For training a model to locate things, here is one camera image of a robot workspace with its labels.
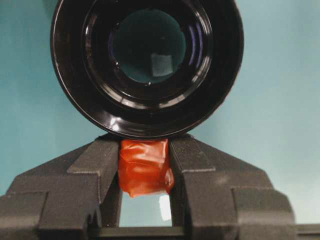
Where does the blue-green table cloth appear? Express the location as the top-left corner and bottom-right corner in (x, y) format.
(0, 0), (320, 228)

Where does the black red-handled cup holder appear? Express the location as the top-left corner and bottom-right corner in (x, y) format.
(49, 0), (245, 200)

